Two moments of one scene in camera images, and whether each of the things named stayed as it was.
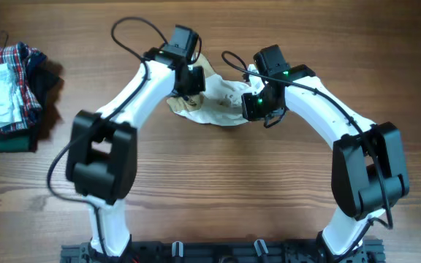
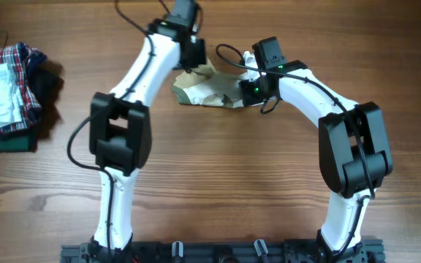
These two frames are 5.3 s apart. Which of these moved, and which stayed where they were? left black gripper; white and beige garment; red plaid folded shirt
Moved: left black gripper; white and beige garment
Stayed: red plaid folded shirt
